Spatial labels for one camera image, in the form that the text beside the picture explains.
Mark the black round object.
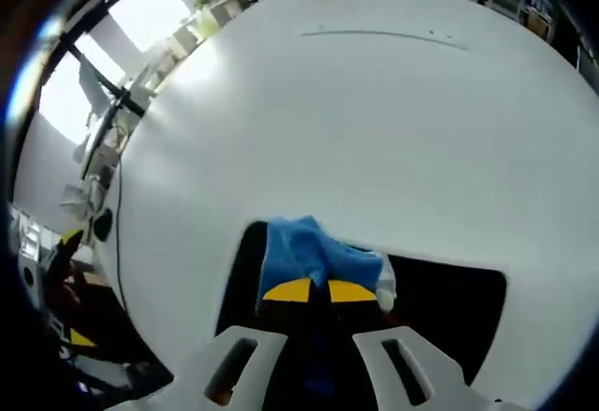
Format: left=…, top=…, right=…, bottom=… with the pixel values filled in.
left=92, top=207, right=115, bottom=243

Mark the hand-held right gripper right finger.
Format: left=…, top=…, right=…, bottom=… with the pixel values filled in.
left=327, top=279, right=470, bottom=411

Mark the black cable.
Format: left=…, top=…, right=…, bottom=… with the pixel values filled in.
left=113, top=155, right=131, bottom=312

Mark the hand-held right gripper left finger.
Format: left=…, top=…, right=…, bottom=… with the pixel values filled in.
left=200, top=277, right=329, bottom=411

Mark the grey mesh office chair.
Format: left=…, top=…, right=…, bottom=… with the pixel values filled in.
left=65, top=277, right=175, bottom=387

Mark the blue cleaning cloth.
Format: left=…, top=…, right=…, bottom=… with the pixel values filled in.
left=258, top=214, right=393, bottom=291

